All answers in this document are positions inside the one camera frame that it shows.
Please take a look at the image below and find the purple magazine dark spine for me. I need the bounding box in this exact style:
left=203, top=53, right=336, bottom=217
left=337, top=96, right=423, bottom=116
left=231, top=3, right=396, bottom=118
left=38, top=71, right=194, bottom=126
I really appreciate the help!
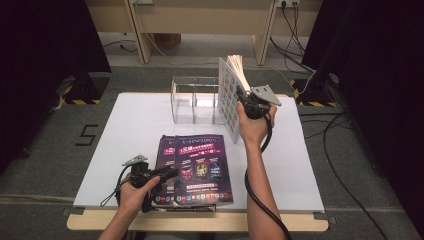
left=153, top=134, right=177, bottom=205

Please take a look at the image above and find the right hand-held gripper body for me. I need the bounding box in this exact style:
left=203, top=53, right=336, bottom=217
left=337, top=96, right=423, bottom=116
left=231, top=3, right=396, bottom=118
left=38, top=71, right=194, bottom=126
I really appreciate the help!
left=245, top=84, right=283, bottom=121

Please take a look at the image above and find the grey table corner bracket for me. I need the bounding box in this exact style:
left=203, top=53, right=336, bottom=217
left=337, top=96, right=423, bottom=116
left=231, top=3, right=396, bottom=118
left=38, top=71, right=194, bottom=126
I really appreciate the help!
left=313, top=211, right=337, bottom=225
left=62, top=206, right=85, bottom=216

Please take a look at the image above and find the black curtain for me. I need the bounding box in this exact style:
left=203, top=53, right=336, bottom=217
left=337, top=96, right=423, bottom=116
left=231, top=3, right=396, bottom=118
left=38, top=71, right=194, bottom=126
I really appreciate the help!
left=0, top=0, right=113, bottom=174
left=301, top=0, right=424, bottom=231

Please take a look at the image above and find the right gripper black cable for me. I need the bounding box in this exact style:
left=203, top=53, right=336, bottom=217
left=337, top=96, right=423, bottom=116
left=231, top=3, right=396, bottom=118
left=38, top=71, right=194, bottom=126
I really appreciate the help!
left=244, top=113, right=294, bottom=240

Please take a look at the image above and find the person's right hand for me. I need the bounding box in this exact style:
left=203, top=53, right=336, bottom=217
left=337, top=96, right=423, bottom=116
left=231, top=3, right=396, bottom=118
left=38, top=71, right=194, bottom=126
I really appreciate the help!
left=236, top=101, right=278, bottom=148

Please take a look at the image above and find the purple magazine white spine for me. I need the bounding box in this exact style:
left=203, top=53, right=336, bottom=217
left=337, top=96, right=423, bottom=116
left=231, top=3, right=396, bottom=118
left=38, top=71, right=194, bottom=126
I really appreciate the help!
left=173, top=134, right=234, bottom=206

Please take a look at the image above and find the pale cord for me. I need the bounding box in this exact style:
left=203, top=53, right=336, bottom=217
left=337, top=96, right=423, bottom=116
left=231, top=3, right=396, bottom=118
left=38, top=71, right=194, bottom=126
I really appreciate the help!
left=49, top=74, right=77, bottom=113

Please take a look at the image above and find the black stand base hazard tape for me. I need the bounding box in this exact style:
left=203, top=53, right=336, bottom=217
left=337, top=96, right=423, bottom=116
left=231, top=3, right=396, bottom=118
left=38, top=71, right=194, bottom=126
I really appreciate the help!
left=61, top=72, right=111, bottom=106
left=289, top=72, right=341, bottom=108

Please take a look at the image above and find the short black floor cable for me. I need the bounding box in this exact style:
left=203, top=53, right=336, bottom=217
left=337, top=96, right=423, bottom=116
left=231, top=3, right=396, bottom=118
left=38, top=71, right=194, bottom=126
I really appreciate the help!
left=101, top=39, right=138, bottom=54

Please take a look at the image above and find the white magazine with picture grid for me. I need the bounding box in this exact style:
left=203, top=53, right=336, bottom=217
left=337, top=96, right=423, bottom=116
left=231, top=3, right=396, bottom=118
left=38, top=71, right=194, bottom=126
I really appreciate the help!
left=217, top=54, right=253, bottom=145

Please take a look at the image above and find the clear acrylic file rack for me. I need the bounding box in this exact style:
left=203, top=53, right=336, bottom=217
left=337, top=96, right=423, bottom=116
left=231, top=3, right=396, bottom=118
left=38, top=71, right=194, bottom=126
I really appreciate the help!
left=170, top=75, right=228, bottom=126

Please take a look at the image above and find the black cable bundle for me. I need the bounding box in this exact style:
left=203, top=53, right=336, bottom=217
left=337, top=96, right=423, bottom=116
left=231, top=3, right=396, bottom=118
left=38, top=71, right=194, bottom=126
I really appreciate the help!
left=269, top=2, right=316, bottom=74

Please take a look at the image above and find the long black floor cable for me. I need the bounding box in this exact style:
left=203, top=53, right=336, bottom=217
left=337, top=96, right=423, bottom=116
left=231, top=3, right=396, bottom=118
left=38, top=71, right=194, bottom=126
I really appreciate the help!
left=321, top=112, right=389, bottom=240

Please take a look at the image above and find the person's left hand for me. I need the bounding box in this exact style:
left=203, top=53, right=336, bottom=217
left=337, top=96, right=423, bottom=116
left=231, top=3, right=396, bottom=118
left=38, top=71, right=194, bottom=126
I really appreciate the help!
left=118, top=174, right=161, bottom=214

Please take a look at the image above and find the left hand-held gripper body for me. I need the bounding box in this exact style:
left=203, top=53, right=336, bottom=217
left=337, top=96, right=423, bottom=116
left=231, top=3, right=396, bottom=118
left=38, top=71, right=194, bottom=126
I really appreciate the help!
left=121, top=153, right=159, bottom=188

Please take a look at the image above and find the beige wooden desk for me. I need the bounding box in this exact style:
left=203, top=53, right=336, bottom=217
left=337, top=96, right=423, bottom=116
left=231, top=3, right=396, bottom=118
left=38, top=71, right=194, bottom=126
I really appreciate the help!
left=84, top=0, right=323, bottom=66

